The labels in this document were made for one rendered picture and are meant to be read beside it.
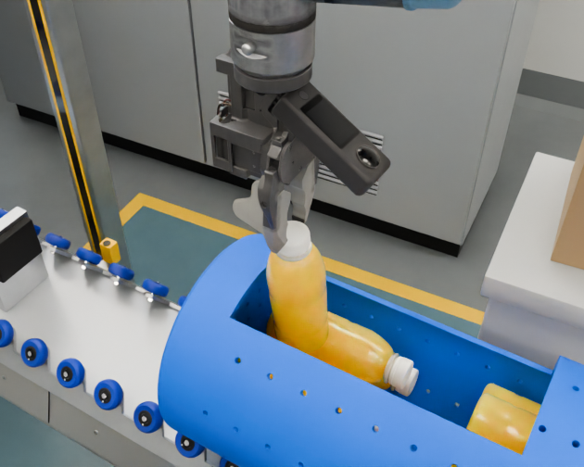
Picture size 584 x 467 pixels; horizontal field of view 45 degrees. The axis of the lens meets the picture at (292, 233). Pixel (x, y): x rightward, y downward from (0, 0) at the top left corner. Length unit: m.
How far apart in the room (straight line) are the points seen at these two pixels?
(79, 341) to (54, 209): 1.79
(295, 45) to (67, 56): 0.83
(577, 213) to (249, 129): 0.48
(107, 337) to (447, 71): 1.40
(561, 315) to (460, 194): 1.48
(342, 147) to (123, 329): 0.67
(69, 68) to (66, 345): 0.52
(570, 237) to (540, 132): 2.45
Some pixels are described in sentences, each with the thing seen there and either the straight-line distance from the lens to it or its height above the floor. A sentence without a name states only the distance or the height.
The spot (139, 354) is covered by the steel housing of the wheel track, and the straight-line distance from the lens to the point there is 1.17.
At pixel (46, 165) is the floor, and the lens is 3.22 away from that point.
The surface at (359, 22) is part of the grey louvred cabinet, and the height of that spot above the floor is 0.85.
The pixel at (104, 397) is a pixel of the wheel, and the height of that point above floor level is 0.97.
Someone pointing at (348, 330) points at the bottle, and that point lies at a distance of 0.91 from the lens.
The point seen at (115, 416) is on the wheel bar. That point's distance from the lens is 1.11.
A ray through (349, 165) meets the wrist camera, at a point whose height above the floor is 1.46.
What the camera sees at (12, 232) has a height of 1.08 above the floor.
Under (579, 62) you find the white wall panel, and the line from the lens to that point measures 3.54.
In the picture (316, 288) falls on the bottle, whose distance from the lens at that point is 0.79.
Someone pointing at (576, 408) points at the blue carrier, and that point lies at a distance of 0.77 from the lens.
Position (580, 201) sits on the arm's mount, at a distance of 0.96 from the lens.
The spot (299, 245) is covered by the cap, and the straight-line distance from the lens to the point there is 0.74.
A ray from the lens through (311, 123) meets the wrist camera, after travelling 0.63.
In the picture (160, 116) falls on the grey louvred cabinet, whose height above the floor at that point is 0.27.
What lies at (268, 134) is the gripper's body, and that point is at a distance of 0.66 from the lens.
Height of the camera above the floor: 1.83
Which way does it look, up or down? 43 degrees down
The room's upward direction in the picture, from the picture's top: straight up
